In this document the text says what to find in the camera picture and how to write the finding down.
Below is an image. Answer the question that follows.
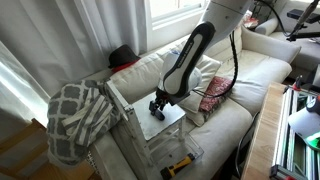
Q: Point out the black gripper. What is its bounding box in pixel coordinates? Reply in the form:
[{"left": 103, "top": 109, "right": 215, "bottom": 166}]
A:
[{"left": 148, "top": 88, "right": 178, "bottom": 116}]

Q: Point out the small black remote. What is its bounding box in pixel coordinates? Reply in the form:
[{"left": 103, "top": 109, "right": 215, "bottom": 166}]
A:
[{"left": 151, "top": 109, "right": 166, "bottom": 122}]

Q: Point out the wooden table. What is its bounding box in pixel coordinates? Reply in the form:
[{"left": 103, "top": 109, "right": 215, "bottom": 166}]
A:
[{"left": 241, "top": 81, "right": 288, "bottom": 180}]

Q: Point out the red cloth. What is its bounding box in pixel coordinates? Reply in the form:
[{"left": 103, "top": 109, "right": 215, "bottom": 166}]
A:
[{"left": 111, "top": 59, "right": 140, "bottom": 74}]

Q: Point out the grey white striped cloth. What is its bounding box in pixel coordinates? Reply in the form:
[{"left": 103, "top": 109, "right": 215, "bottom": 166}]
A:
[{"left": 61, "top": 94, "right": 115, "bottom": 148}]

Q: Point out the black camera stand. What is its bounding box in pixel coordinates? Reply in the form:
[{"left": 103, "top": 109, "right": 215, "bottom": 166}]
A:
[{"left": 285, "top": 0, "right": 320, "bottom": 43}]

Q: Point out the light grey sofa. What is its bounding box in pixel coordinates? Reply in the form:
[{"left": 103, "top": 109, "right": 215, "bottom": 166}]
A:
[{"left": 254, "top": 0, "right": 320, "bottom": 74}]

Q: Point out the yellow and black flashlight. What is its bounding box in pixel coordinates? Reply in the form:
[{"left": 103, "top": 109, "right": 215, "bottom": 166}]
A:
[{"left": 160, "top": 152, "right": 196, "bottom": 180}]

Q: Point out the white curtain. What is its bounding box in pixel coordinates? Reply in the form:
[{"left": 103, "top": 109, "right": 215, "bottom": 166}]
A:
[{"left": 0, "top": 0, "right": 148, "bottom": 128}]

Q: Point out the red patterned pillow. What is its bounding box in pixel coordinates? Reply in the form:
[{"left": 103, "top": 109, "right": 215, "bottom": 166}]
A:
[{"left": 198, "top": 75, "right": 234, "bottom": 113}]

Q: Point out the white window frame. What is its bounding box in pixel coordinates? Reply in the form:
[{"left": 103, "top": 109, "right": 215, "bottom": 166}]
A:
[{"left": 144, "top": 0, "right": 212, "bottom": 33}]

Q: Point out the grey white patterned blanket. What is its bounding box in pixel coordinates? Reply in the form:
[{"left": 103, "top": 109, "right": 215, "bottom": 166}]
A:
[{"left": 46, "top": 79, "right": 123, "bottom": 167}]

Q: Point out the black hanging cable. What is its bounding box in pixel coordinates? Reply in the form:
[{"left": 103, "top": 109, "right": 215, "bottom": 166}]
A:
[{"left": 234, "top": 112, "right": 262, "bottom": 178}]

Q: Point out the white lamp shade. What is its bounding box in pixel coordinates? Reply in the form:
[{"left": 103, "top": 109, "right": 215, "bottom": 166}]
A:
[{"left": 287, "top": 106, "right": 320, "bottom": 138}]

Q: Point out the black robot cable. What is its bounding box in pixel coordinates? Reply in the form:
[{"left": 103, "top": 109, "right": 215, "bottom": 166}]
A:
[{"left": 191, "top": 31, "right": 240, "bottom": 100}]

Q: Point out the wooden furniture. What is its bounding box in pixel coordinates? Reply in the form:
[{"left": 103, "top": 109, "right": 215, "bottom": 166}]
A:
[{"left": 0, "top": 117, "right": 98, "bottom": 180}]

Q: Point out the black hat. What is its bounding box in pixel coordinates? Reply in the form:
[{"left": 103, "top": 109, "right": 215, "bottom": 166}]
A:
[{"left": 107, "top": 44, "right": 141, "bottom": 70}]

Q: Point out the plain cream throw pillow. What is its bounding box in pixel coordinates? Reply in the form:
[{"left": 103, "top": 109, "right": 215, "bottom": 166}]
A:
[{"left": 178, "top": 54, "right": 223, "bottom": 128}]

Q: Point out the aluminium rail frame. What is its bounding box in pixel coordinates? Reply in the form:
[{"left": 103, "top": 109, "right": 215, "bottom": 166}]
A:
[{"left": 269, "top": 83, "right": 320, "bottom": 180}]

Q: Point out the cream fabric sofa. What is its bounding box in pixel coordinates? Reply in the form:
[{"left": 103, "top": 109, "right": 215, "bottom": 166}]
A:
[{"left": 89, "top": 24, "right": 303, "bottom": 180}]

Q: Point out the clear plastic bin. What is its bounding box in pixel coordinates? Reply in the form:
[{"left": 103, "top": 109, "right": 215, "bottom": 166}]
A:
[{"left": 146, "top": 132, "right": 205, "bottom": 178}]

